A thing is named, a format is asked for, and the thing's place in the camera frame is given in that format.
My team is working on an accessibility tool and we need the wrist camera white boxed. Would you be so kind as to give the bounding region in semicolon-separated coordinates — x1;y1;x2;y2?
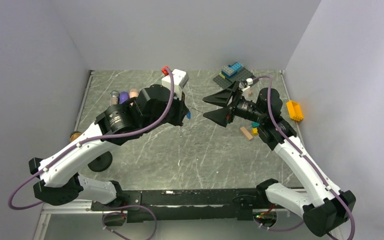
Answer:
239;77;254;94
161;69;189;99

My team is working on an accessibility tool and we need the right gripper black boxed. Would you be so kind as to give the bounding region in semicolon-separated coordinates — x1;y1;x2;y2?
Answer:
203;80;266;127

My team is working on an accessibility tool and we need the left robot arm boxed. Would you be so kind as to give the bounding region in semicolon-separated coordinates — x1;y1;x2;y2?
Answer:
29;84;189;210

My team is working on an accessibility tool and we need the glitter silver microphone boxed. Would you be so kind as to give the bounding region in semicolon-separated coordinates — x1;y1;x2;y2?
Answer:
109;90;120;106

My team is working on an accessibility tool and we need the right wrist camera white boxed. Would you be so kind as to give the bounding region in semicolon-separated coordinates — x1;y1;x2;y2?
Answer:
239;77;254;94

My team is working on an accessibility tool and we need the wooden rectangular block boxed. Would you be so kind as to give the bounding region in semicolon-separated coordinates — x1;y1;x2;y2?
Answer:
239;126;254;141

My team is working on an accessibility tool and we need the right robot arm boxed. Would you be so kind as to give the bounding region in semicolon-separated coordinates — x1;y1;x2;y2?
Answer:
203;83;356;237

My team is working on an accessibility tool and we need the lego brick build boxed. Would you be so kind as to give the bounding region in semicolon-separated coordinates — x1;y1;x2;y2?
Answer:
212;62;259;89

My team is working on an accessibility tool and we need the pink microphone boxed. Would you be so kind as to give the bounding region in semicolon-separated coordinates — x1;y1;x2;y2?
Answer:
129;88;139;99

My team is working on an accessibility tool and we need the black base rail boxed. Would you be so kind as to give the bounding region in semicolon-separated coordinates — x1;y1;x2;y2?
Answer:
91;188;273;223

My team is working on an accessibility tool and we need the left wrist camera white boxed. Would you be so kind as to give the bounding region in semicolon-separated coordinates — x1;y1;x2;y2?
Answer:
161;69;189;99

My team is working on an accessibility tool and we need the gold microphone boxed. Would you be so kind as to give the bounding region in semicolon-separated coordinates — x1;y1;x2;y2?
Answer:
69;131;82;143

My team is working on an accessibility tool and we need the black microphone stand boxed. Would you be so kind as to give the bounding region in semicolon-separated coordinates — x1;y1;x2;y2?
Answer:
87;151;113;173

